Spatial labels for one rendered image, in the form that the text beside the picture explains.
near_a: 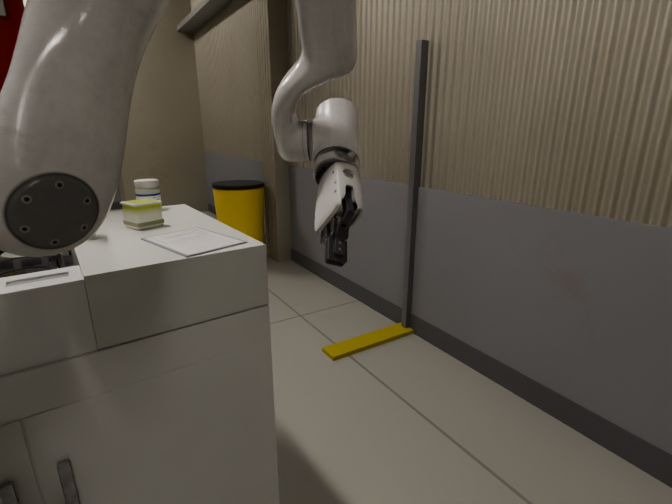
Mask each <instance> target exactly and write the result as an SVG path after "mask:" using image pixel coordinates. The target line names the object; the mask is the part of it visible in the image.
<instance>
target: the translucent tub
mask: <svg viewBox="0 0 672 504"><path fill-rule="evenodd" d="M161 203H162V201H160V200H154V199H148V198H144V199H137V200H130V201H123V202H120V204H122V210H123V216H124V220H123V223H124V224H125V226H126V227H128V228H132V229H136V230H144V229H149V228H154V227H159V226H163V223H164V219H163V216H162V209H161Z"/></svg>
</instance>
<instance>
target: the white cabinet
mask: <svg viewBox="0 0 672 504"><path fill-rule="evenodd" d="M97 349H98V348H97ZM0 504H279V485H278V466H277V448H276V429H275V410H274V391H273V372H272V353H271V335H270V316H269V305H267V304H266V305H262V306H258V307H255V308H251V309H247V310H244V311H240V312H236V313H232V314H229V315H225V316H221V317H217V318H214V319H210V320H206V321H202V322H199V323H195V324H191V325H187V326H184V327H180V328H176V329H172V330H169V331H165V332H161V333H157V334H154V335H150V336H146V337H142V338H139V339H135V340H131V341H127V342H124V343H120V344H116V345H113V346H109V347H105V348H101V349H98V352H95V353H91V354H87V355H84V356H80V357H76V358H73V359H69V360H65V361H62V362H58V363H54V364H50V365H47V366H43V367H39V368H36V369H32V370H28V371H24V372H21V373H17V374H13V375H10V376H6V377H2V378H0Z"/></svg>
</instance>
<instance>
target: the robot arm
mask: <svg viewBox="0 0 672 504"><path fill-rule="evenodd" d="M169 2H170V0H27V1H26V5H25V8H24V12H23V16H22V20H21V24H20V29H19V33H18V37H17V41H16V45H15V48H14V52H13V56H12V60H11V63H10V67H9V70H8V73H7V76H6V79H5V81H4V84H3V87H2V89H1V92H0V250H1V251H3V252H7V253H11V254H14V255H18V256H31V257H43V256H53V255H57V254H60V253H63V252H67V251H70V250H72V249H74V248H75V247H77V246H79V245H81V244H83V243H84V242H85V241H87V240H88V239H89V238H90V237H92V236H93V235H94V234H95V233H96V231H97V230H98V229H99V228H100V227H101V225H102V224H103V222H104V221H105V219H106V217H107V215H108V213H109V211H110V209H111V206H112V204H113V201H114V198H115V195H116V191H117V187H118V182H119V178H120V174H121V168H122V163H123V157H124V151H125V144H126V137H127V129H128V121H129V113H130V106H131V100H132V95H133V90H134V85H135V81H136V77H137V73H138V70H139V66H140V63H141V61H142V58H143V55H144V52H145V50H146V48H147V46H148V43H149V41H150V39H151V37H152V35H153V33H154V31H155V29H156V27H157V25H158V23H159V21H160V19H161V17H162V16H163V14H164V12H165V10H166V8H167V6H168V4H169ZM296 7H297V15H298V22H299V29H300V37H301V45H302V52H301V56H300V57H299V59H298V60H297V62H296V63H295V64H294V65H293V66H292V67H291V68H290V70H289V71H288V72H287V73H286V75H285V76H284V77H283V79H282V81H281V82H280V84H279V86H278V88H277V90H276V93H275V95H274V98H273V103H272V110H271V112H272V125H273V131H274V136H275V143H276V146H277V151H278V153H279V155H280V156H281V158H282V159H284V160H285V161H289V162H307V161H314V163H313V176H314V178H315V180H316V182H317V184H318V191H317V199H316V208H315V232H316V233H317V234H319V233H320V232H321V238H320V244H324V245H325V263H326V264H331V265H335V266H339V267H342V266H343V265H344V264H345V263H346V262H347V241H345V240H347V239H348V235H349V229H350V228H351V227H352V226H353V225H354V224H355V223H356V222H357V220H358V219H359V218H360V217H361V215H362V213H363V194H362V185H361V179H360V153H359V120H358V111H357V108H356V107H355V105H354V104H353V103H351V102H350V101H348V100H346V99H343V98H331V99H328V100H326V101H324V102H322V103H321V104H320V105H319V106H318V108H317V110H316V117H315V118H314V119H311V120H300V119H298V118H297V115H296V105H297V103H298V101H299V100H300V99H301V97H302V96H303V95H305V94H306V93H307V92H308V91H310V90H312V89H313V88H315V87H317V86H319V85H322V84H324V83H327V82H329V81H332V80H335V79H338V78H341V77H343V76H345V75H347V74H349V73H350V72H351V71H352V70H353V69H354V67H355V65H356V61H357V7H356V0H296Z"/></svg>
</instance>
